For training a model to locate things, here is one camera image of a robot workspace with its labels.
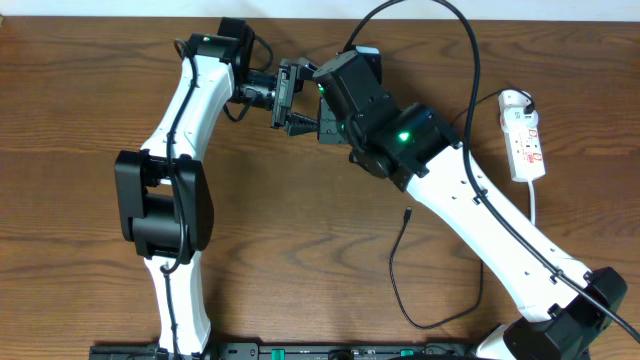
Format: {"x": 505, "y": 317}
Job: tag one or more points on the white power strip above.
{"x": 523, "y": 145}

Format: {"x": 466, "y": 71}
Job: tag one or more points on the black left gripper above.
{"x": 283, "y": 95}

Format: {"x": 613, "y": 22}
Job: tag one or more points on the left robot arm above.
{"x": 165, "y": 207}

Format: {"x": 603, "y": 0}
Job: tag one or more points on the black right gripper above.
{"x": 326, "y": 125}

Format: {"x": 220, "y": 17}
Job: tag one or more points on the white USB charger adapter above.
{"x": 513, "y": 98}

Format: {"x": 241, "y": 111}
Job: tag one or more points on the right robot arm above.
{"x": 564, "y": 306}

